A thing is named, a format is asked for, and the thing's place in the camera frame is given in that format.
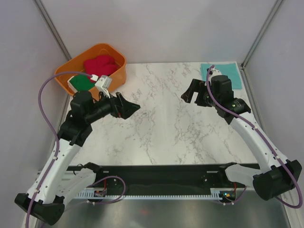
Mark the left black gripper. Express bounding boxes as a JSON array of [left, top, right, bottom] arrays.
[[85, 88, 140, 124]]

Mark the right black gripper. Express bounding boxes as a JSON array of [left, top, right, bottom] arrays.
[[181, 78, 220, 108]]

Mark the red t shirt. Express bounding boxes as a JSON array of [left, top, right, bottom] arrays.
[[84, 55, 118, 76]]

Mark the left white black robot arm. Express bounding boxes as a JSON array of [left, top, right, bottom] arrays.
[[15, 91, 141, 225]]

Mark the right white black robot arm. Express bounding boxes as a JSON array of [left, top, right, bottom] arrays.
[[181, 75, 302, 200]]

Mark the teal folded t shirt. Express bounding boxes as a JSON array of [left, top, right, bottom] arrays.
[[200, 62, 242, 90]]

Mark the green folded t shirt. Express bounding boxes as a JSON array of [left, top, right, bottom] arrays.
[[72, 75, 95, 92]]

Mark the orange plastic basket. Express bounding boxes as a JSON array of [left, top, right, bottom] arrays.
[[55, 43, 126, 100]]

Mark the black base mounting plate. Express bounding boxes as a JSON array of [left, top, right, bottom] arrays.
[[68, 162, 244, 196]]

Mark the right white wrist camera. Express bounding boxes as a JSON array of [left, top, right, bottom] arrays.
[[207, 66, 222, 77]]

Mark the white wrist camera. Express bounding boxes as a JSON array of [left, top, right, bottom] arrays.
[[95, 75, 112, 98], [207, 66, 222, 77]]

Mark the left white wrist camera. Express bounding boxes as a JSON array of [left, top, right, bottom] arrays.
[[95, 75, 112, 98]]

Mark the white slotted cable duct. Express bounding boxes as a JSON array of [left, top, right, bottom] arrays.
[[74, 189, 222, 200]]

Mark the right aluminium frame post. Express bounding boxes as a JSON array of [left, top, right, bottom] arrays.
[[240, 0, 285, 70]]

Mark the aluminium frame post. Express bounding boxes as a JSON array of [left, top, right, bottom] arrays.
[[240, 0, 285, 70], [33, 0, 71, 61]]

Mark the left aluminium frame post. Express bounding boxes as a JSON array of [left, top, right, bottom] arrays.
[[33, 0, 71, 61]]

